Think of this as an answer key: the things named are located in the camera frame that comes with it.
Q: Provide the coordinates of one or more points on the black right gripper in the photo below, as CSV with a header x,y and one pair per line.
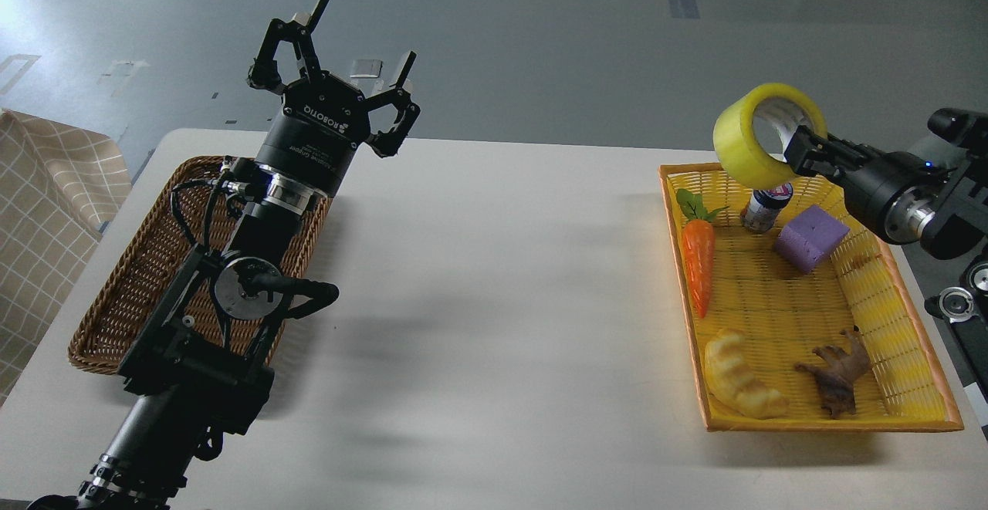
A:
x,y
890,194

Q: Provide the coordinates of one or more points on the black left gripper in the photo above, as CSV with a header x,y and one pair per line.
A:
x,y
316,140

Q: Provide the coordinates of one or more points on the yellow tape roll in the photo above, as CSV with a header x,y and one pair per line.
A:
x,y
742,153

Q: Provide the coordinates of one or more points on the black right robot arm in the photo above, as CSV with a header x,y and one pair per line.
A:
x,y
958,227

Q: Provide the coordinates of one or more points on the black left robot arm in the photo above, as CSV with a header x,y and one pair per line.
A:
x,y
199,363

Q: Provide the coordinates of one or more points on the small dark jar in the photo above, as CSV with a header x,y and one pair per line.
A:
x,y
764,208

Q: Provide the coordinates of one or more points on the purple foam block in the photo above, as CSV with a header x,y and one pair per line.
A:
x,y
810,238

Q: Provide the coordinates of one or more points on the orange toy carrot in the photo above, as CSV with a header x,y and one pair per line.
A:
x,y
698,240

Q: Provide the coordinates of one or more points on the yellow plastic basket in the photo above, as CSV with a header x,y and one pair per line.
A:
x,y
784,314

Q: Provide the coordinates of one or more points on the brown toy animal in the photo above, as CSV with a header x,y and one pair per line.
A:
x,y
840,370

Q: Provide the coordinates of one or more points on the yellow toy croissant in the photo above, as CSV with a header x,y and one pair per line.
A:
x,y
733,382

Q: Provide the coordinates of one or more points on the beige checkered cloth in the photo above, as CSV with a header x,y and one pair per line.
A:
x,y
60,186

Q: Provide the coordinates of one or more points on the brown wicker basket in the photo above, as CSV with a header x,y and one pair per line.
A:
x,y
153,257

